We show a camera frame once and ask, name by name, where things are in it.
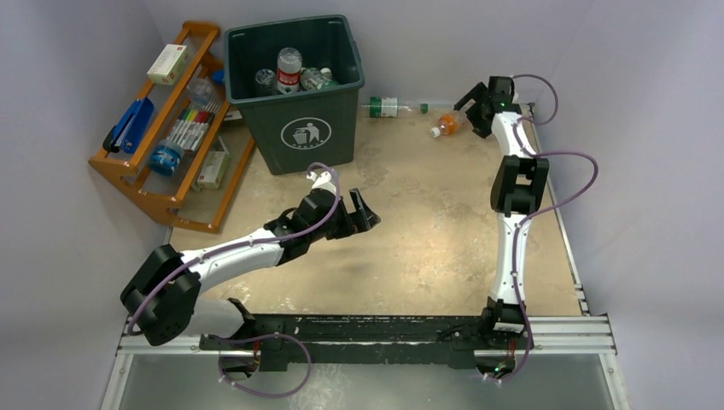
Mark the orange drink bottle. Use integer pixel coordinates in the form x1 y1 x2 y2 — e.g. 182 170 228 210
429 111 467 138

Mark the clear plastic cup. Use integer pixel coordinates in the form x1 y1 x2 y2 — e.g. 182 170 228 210
186 78 216 107

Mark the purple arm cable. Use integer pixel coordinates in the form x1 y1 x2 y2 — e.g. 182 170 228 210
483 73 599 386
126 162 342 399

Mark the coloured marker set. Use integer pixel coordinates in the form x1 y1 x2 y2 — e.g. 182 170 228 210
166 108 214 151

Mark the dark green trash bin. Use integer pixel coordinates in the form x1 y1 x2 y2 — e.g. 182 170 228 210
223 15 365 175

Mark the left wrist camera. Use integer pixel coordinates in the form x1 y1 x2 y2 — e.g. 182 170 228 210
306 168 338 196

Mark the white red small box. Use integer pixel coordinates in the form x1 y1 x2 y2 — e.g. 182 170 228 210
147 44 189 85

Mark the red white label bottle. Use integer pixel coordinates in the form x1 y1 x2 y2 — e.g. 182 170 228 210
277 47 303 94

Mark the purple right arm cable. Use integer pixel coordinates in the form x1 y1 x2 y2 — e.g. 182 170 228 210
483 73 599 386

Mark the green white label bottle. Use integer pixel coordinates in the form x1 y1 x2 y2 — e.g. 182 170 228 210
361 97 429 119

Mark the green white staples box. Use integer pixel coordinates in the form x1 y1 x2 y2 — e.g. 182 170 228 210
196 150 231 190

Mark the orange wooden shelf rack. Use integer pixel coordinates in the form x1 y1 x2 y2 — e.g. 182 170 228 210
89 20 255 234

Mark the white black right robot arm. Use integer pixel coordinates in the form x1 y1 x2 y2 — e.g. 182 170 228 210
454 76 550 348

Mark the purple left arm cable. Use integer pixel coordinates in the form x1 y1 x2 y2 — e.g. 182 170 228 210
126 162 342 399

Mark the blue tape roll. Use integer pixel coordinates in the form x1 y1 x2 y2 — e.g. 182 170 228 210
149 139 184 177

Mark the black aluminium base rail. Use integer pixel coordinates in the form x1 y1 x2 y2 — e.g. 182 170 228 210
119 313 616 378

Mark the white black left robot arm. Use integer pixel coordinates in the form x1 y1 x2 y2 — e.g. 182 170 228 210
120 188 382 346

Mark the blue stapler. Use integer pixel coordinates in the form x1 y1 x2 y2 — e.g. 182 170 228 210
102 97 155 154

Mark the crushed clear unlabelled bottle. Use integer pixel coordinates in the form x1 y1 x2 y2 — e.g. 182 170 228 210
254 68 277 97

